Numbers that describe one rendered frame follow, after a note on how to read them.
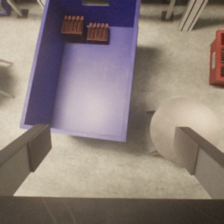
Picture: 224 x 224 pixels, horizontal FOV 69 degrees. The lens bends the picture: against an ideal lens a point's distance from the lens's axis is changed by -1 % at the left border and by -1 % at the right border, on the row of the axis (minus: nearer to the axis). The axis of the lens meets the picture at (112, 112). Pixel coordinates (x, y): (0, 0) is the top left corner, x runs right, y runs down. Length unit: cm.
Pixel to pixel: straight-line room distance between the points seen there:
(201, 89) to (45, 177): 109
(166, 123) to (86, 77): 45
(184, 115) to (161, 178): 42
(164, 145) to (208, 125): 21
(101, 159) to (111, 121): 31
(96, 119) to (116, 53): 35
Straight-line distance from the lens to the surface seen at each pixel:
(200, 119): 82
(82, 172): 106
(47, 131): 16
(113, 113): 79
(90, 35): 92
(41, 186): 118
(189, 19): 118
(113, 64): 87
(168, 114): 78
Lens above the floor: 100
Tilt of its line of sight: 79 degrees down
